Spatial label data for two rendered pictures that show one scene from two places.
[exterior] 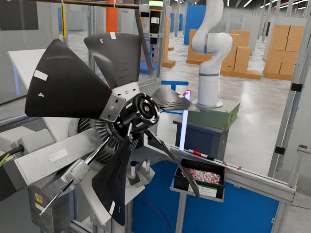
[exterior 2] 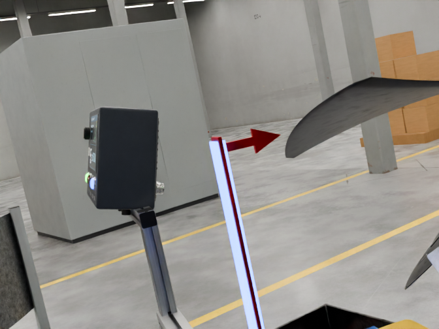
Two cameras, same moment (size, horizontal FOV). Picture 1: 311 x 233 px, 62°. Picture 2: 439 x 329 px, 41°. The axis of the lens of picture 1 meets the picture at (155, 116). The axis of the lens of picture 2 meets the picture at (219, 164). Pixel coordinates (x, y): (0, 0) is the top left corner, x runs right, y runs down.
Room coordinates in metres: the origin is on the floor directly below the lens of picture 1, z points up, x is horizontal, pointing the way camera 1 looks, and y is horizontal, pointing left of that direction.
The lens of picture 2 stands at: (1.63, 0.23, 1.23)
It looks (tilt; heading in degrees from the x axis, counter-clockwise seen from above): 6 degrees down; 224
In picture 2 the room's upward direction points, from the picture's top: 12 degrees counter-clockwise
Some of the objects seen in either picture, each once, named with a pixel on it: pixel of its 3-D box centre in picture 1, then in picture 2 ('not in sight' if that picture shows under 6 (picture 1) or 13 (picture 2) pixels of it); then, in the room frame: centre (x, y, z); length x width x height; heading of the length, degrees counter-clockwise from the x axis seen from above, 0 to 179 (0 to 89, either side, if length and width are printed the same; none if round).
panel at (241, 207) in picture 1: (190, 219); not in sight; (1.20, -0.24, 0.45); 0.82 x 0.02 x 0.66; 60
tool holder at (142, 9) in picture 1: (152, 21); not in sight; (0.93, 0.04, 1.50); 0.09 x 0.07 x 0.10; 95
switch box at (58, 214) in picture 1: (49, 203); not in sight; (0.91, 0.43, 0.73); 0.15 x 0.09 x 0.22; 60
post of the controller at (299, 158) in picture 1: (296, 167); (157, 261); (0.98, -0.61, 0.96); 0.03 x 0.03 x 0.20; 60
